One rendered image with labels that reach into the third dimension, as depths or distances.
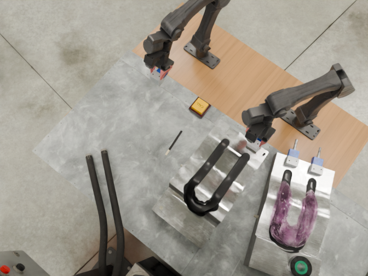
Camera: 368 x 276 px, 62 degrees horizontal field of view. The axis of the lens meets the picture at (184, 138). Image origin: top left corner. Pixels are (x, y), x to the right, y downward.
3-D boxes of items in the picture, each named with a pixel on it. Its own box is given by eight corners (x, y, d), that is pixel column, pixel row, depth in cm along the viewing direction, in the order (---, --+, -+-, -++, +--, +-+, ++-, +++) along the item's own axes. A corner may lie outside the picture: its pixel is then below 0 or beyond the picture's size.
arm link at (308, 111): (298, 125, 138) (343, 88, 108) (291, 112, 140) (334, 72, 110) (309, 122, 139) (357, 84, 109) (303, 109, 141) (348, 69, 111)
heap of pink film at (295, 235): (278, 178, 133) (283, 174, 126) (318, 193, 131) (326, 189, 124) (262, 237, 125) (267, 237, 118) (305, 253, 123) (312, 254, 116)
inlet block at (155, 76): (167, 61, 148) (166, 55, 143) (176, 66, 147) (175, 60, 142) (150, 81, 145) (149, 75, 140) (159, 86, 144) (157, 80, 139)
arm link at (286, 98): (275, 114, 106) (363, 79, 102) (264, 92, 108) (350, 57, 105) (273, 124, 117) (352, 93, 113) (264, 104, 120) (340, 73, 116)
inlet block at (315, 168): (312, 147, 141) (317, 143, 136) (323, 150, 140) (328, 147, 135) (306, 173, 137) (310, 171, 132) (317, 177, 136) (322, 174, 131)
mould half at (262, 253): (274, 155, 143) (280, 148, 132) (329, 173, 140) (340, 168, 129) (243, 264, 128) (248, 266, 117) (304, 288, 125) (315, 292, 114)
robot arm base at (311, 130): (319, 135, 138) (327, 124, 139) (282, 109, 142) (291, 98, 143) (312, 141, 145) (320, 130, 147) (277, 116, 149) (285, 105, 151)
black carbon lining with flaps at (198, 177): (223, 137, 138) (225, 130, 129) (253, 158, 135) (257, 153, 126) (176, 200, 130) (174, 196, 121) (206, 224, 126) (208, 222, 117)
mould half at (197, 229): (218, 125, 148) (221, 114, 135) (264, 157, 142) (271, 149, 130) (152, 210, 135) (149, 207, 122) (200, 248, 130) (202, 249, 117)
